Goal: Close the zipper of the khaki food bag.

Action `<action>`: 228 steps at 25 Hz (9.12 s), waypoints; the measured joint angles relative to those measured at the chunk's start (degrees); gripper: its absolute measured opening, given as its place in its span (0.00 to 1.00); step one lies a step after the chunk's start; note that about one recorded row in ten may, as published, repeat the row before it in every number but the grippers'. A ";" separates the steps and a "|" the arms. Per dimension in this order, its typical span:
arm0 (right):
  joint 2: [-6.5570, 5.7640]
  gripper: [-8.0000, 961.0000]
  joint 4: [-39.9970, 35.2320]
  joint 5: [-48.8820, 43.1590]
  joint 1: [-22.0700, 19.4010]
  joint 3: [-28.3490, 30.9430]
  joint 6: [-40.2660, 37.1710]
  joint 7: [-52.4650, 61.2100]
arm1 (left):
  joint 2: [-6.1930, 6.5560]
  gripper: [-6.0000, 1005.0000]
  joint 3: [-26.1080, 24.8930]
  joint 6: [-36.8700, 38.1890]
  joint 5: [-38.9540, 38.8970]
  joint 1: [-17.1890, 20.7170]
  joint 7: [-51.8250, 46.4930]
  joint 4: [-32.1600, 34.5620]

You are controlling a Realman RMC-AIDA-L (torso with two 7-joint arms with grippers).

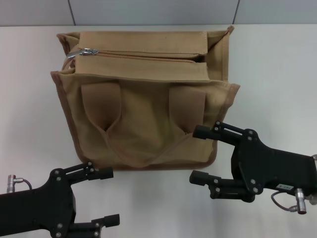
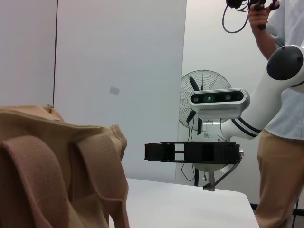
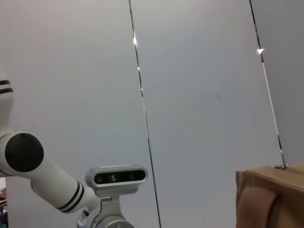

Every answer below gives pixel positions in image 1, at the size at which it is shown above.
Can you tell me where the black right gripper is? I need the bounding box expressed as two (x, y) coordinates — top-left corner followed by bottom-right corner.
(189, 120), (317, 203)

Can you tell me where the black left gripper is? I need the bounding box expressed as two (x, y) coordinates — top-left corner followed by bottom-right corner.
(0, 161), (121, 238)

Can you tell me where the khaki canvas food bag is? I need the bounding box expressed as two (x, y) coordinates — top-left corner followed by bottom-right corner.
(50, 24), (241, 172)

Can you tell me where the silver metal zipper pull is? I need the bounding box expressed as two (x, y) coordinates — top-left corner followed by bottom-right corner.
(65, 47), (100, 60)

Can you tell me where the left gripper cable with connector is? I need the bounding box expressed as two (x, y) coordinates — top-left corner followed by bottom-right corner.
(6, 174), (34, 191)

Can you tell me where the right gripper cable with connectors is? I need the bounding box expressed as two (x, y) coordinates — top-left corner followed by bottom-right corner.
(270, 187), (313, 216)

